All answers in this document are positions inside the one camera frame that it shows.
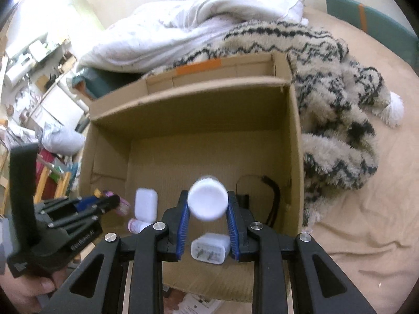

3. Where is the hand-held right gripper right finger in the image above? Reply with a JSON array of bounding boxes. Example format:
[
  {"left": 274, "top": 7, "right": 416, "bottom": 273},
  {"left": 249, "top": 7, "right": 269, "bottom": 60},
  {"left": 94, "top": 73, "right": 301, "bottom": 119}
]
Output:
[{"left": 226, "top": 190, "right": 378, "bottom": 314}]

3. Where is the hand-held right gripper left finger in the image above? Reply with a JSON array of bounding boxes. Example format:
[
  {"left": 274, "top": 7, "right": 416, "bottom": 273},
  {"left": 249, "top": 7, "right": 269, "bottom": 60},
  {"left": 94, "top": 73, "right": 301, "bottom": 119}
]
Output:
[{"left": 39, "top": 190, "right": 191, "bottom": 314}]

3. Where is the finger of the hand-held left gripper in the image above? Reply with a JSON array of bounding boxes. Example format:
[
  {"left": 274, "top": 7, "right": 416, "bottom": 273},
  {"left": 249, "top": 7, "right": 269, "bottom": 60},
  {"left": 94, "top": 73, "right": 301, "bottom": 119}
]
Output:
[
  {"left": 34, "top": 194, "right": 120, "bottom": 215},
  {"left": 47, "top": 214, "right": 102, "bottom": 231}
]

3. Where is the large white charger plug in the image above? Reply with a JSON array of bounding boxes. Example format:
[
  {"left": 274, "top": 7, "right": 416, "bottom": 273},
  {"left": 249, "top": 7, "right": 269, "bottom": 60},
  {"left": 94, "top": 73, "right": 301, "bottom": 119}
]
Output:
[{"left": 191, "top": 233, "right": 231, "bottom": 265}]

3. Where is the black flashlight with strap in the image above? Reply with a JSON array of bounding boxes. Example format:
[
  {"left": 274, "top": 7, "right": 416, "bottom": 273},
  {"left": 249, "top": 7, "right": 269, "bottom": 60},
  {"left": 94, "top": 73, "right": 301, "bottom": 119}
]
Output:
[{"left": 236, "top": 175, "right": 281, "bottom": 228}]

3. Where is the white plastic bottle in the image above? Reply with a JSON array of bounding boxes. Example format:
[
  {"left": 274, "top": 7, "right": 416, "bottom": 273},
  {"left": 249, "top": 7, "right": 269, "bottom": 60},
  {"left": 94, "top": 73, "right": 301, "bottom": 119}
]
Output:
[{"left": 187, "top": 175, "right": 228, "bottom": 221}]

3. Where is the white earbud case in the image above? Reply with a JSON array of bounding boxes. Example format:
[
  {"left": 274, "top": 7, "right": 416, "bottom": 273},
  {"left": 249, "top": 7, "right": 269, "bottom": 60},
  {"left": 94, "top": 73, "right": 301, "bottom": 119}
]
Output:
[{"left": 135, "top": 188, "right": 158, "bottom": 222}]

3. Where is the pink plastic device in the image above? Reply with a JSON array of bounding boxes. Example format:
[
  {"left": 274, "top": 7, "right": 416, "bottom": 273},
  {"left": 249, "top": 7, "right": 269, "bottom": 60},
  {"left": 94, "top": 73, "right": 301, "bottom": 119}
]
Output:
[{"left": 128, "top": 218, "right": 153, "bottom": 234}]

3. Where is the white power strip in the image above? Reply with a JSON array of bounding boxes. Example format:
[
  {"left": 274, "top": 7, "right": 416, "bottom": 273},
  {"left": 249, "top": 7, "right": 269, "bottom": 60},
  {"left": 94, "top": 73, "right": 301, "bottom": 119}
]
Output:
[{"left": 178, "top": 293, "right": 223, "bottom": 314}]

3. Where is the brown cardboard box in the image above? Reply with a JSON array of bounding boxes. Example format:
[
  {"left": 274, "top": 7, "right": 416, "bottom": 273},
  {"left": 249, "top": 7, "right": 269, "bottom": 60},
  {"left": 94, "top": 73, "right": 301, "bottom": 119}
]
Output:
[{"left": 77, "top": 52, "right": 305, "bottom": 303}]

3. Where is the person's left hand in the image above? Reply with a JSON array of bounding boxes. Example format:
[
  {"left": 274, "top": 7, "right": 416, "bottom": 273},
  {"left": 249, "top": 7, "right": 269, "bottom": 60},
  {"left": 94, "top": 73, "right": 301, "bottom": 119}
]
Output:
[{"left": 0, "top": 262, "right": 68, "bottom": 313}]

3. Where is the wooden rack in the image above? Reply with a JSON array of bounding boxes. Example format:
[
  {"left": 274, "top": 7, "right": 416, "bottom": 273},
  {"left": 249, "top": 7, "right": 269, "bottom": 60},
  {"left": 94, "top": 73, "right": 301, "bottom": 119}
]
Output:
[{"left": 33, "top": 150, "right": 81, "bottom": 203}]

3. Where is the white stuffed bag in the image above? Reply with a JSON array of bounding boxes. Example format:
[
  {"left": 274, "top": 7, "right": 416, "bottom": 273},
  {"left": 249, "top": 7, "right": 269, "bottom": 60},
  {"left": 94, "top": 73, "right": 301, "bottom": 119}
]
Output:
[{"left": 42, "top": 122, "right": 86, "bottom": 154}]

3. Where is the white water heater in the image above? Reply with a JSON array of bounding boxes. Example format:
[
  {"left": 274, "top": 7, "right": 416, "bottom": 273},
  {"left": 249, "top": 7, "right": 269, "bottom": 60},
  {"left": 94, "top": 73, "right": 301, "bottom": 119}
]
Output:
[{"left": 5, "top": 62, "right": 33, "bottom": 87}]

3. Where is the white kitchen appliance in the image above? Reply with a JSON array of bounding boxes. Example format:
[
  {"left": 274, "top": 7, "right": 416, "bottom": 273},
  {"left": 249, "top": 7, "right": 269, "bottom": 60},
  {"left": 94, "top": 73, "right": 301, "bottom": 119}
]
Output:
[{"left": 28, "top": 41, "right": 49, "bottom": 59}]

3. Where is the beige black patterned fuzzy blanket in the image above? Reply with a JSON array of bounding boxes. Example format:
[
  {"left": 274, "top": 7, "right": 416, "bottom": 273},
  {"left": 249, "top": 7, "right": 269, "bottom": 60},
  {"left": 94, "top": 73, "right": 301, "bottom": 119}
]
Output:
[{"left": 144, "top": 20, "right": 405, "bottom": 228}]

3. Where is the white duvet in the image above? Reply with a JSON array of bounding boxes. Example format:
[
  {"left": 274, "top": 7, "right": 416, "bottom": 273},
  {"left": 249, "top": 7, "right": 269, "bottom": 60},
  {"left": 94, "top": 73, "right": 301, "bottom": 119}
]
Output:
[{"left": 80, "top": 0, "right": 310, "bottom": 72}]

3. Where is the teal cushion with orange stripe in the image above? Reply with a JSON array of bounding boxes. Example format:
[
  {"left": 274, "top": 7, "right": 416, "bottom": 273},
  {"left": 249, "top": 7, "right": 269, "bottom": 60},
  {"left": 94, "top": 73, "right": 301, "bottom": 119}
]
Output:
[{"left": 326, "top": 0, "right": 419, "bottom": 44}]

